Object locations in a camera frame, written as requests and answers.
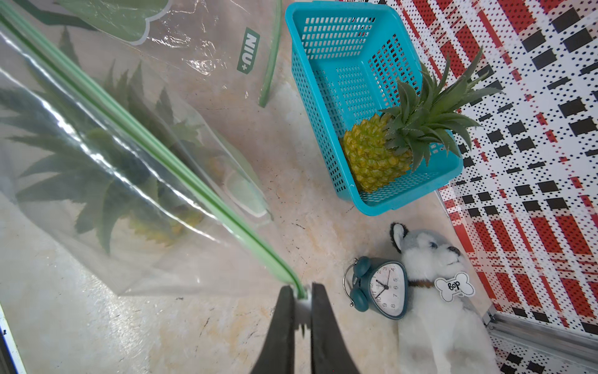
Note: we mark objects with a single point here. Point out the teal twin-bell alarm clock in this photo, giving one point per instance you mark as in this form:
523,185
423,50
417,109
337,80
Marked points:
378,285

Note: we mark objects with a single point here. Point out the clear zip-top bag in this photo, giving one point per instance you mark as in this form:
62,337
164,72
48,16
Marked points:
231,45
250,259

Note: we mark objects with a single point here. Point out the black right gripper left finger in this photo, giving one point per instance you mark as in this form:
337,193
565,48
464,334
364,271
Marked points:
277,355

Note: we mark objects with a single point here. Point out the green-yellow pineapple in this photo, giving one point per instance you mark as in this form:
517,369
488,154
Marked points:
397,140

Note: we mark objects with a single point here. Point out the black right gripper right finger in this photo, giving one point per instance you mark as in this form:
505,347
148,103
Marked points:
329,353

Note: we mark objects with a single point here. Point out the orange-yellow pineapple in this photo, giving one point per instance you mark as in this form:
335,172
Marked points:
96,150

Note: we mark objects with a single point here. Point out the teal plastic basket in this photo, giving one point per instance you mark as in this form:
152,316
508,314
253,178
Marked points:
346,60

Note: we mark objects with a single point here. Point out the white plush dog toy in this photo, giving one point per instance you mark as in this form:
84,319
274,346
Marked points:
441,331

